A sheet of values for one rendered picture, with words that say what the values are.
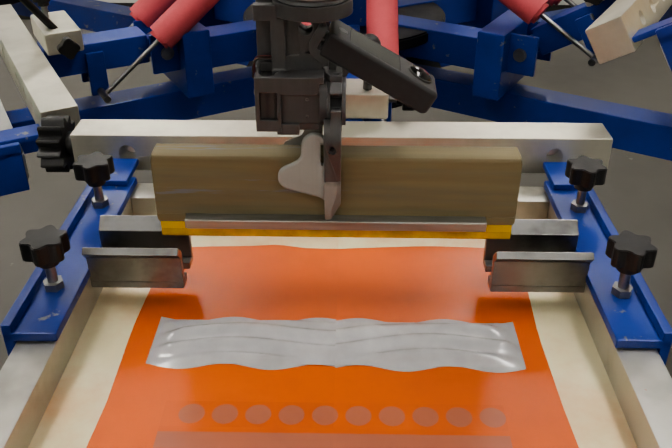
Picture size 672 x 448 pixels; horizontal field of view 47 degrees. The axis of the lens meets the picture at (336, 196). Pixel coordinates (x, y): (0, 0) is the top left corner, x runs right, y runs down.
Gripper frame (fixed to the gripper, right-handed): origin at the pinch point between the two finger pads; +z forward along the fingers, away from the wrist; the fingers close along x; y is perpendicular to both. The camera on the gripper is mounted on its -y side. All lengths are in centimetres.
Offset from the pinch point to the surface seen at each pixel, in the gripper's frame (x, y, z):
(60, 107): -29.2, 38.0, 3.3
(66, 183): -195, 109, 107
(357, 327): 6.9, -2.3, 11.1
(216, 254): -6.9, 13.9, 11.9
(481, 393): 15.0, -13.4, 11.9
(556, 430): 19.2, -19.2, 11.9
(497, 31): -61, -26, 2
